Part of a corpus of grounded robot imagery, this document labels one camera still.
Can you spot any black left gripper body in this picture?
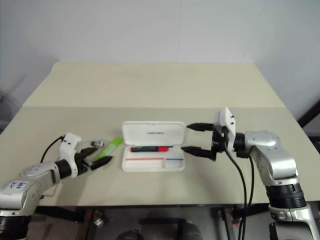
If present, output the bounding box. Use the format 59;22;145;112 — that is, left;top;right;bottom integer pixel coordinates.
74;150;95;176

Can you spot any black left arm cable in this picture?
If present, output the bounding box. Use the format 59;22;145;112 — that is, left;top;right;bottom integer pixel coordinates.
40;135;65;163

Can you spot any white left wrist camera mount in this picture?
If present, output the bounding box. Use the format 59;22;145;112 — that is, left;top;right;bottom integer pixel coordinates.
59;133;82;179

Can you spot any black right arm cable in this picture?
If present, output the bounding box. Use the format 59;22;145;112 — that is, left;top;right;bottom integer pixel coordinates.
236;149;256;240

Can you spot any white open pencil case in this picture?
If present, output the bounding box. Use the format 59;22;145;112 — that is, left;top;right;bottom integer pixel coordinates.
121;120;187;174

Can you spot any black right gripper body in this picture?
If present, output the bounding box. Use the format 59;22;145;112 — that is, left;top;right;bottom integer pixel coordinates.
210;124;231;163

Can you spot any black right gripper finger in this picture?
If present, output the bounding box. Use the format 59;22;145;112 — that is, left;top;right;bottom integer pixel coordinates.
186;122;215;133
181;145;214;159

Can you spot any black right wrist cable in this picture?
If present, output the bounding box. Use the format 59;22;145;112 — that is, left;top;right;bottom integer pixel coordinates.
221;133;248;240

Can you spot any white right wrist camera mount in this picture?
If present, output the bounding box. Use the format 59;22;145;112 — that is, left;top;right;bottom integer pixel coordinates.
213;106;237;152

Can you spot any green marker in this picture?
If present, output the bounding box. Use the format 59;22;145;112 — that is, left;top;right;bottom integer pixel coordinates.
95;137;124;160

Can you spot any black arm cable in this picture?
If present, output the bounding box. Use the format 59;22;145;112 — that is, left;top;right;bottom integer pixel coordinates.
236;149;256;240
40;135;65;163

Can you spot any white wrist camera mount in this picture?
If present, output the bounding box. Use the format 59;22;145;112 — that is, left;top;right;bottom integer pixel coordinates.
59;133;82;179
213;106;237;152

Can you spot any red and black marker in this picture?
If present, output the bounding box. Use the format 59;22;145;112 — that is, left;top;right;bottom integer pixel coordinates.
129;145;171;154

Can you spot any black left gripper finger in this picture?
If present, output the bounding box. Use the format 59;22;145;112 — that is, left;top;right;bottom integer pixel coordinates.
79;147;98;159
87;155;114;172

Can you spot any silver metal fitting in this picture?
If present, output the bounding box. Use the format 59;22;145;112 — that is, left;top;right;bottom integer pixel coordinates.
92;211;106;228

